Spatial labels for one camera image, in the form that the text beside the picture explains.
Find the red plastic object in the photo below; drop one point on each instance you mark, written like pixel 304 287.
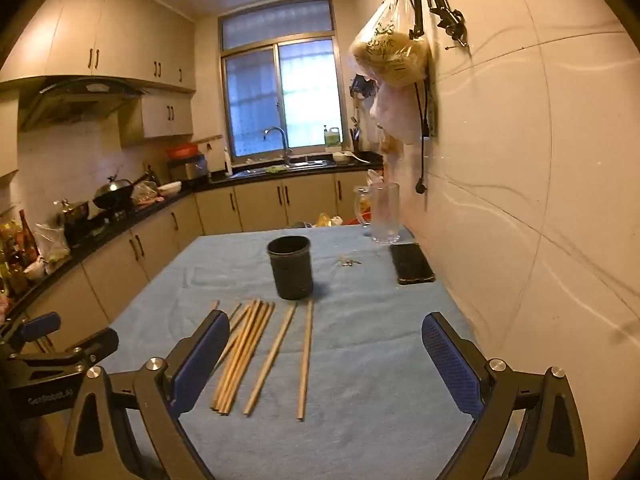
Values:
pixel 356 222

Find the clear plastic bag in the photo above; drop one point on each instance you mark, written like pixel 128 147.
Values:
pixel 52 245

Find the plastic bag with yellow contents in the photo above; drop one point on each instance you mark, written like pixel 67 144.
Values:
pixel 390 50

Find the light blue tablecloth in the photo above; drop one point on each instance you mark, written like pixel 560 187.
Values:
pixel 375 335

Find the white plastic bag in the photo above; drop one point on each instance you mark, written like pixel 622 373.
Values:
pixel 400 110

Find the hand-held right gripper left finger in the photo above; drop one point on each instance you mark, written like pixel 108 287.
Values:
pixel 200 360

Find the beige lower kitchen cabinets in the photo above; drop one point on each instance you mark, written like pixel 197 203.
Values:
pixel 260 205

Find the black kitchen countertop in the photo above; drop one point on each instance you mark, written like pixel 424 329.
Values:
pixel 220 180

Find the group of condiment bottles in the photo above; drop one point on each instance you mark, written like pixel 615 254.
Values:
pixel 17 255

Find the clear glass pitcher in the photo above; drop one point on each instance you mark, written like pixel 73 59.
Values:
pixel 385 215

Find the small beige wall cabinet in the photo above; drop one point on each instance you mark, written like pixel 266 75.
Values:
pixel 160 117

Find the beige kitchen cabinets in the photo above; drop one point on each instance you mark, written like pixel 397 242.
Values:
pixel 260 205
pixel 115 30

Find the bunch of wooden chopsticks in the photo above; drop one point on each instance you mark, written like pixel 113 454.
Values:
pixel 250 345

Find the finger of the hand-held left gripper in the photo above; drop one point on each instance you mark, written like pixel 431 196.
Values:
pixel 95 342
pixel 35 327

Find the black wok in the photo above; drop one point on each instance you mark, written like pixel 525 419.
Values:
pixel 114 195

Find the black smartphone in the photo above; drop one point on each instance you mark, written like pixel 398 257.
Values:
pixel 411 263

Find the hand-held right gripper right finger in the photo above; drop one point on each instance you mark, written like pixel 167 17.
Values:
pixel 452 365

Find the chrome sink faucet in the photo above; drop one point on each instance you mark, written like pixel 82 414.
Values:
pixel 285 142

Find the red plastic basin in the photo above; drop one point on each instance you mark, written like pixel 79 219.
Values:
pixel 182 150

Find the range hood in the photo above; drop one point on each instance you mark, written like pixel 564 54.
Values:
pixel 75 100

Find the steel cooking pot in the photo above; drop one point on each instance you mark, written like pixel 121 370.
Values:
pixel 75 212

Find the green detergent bottle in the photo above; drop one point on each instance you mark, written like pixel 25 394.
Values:
pixel 332 138

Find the silver metal appliance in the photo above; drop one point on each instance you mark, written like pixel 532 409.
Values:
pixel 189 169

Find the black utensil holder cup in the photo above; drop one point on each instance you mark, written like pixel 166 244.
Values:
pixel 290 270

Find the blue hanging bag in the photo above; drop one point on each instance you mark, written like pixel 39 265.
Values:
pixel 361 86

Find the kitchen window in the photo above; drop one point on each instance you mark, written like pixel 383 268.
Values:
pixel 280 85

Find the small metal keys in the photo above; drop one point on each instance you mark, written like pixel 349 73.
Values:
pixel 350 261

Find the beige upper kitchen cabinets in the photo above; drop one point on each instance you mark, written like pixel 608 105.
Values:
pixel 115 30

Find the yellow packet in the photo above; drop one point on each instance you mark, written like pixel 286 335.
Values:
pixel 323 220

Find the white bowl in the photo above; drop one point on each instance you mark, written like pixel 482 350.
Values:
pixel 170 187

